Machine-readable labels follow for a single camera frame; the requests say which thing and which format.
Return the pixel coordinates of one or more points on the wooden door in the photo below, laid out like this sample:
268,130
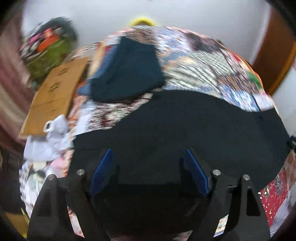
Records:
276,53

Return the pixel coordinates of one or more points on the blue folded garment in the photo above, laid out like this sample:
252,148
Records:
109,53

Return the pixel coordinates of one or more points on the white crumpled cloth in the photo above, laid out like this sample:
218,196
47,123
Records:
51,146

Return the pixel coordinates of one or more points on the yellow fuzzy headboard arch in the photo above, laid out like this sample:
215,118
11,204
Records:
142,21

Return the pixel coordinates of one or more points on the black pants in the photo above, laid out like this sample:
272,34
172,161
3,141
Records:
147,191

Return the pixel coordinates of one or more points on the wooden lap tray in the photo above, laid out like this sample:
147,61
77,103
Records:
54,97

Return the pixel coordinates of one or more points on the striped pink curtain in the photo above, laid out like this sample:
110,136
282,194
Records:
16,97

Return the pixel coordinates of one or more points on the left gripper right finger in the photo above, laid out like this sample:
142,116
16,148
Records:
230,208

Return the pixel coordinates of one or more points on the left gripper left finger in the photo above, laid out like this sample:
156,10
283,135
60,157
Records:
50,219

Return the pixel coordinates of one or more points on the dark teal folded garment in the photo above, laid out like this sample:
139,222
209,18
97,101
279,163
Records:
133,71

